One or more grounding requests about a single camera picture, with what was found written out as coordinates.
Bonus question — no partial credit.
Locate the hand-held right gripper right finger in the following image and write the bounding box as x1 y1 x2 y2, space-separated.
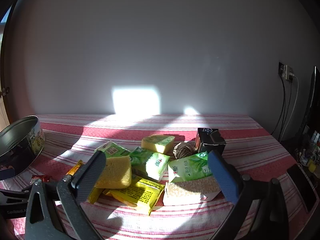
207 150 290 240

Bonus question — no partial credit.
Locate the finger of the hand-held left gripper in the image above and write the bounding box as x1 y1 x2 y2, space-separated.
0 169 15 181
0 184 34 198

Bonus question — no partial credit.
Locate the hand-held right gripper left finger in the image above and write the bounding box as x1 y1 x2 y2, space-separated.
24 151 107 240

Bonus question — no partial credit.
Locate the orange snack packet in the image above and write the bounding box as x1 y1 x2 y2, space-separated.
65 159 83 177

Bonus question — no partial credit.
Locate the small yellow packet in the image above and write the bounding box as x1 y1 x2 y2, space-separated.
87 187 104 204

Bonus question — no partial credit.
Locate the red snack packet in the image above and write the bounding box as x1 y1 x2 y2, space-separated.
30 174 53 183

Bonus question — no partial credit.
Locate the yellow sponge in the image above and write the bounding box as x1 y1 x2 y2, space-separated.
141 134 175 154
94 155 132 189

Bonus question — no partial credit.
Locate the green tissue pack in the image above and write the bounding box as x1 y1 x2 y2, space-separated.
168 152 213 183
94 141 130 159
129 146 171 183

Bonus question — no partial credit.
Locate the beige patterned snack packet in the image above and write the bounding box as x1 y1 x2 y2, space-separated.
163 176 222 206

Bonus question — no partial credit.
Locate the small black box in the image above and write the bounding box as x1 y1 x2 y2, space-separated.
195 127 227 155

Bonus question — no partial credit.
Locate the round metal cookie tin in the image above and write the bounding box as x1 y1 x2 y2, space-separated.
0 115 46 181

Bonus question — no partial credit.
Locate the brown twine ball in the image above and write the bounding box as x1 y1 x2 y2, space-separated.
173 142 198 160

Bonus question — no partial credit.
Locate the large yellow packet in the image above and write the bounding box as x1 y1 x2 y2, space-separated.
104 175 165 216

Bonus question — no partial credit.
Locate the red striped tablecloth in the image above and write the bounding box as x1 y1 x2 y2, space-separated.
0 114 319 240

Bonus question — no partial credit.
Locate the black smartphone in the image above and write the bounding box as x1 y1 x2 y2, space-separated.
286 164 317 214

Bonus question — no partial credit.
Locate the pile of small desk items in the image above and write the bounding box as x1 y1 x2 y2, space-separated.
294 130 320 173

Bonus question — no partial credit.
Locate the dark monitor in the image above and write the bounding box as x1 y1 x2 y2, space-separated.
297 66 320 140

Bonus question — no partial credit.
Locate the white charger plug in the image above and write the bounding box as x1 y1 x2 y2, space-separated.
284 65 296 82

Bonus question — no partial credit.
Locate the black cable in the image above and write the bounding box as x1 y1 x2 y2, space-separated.
271 77 287 136

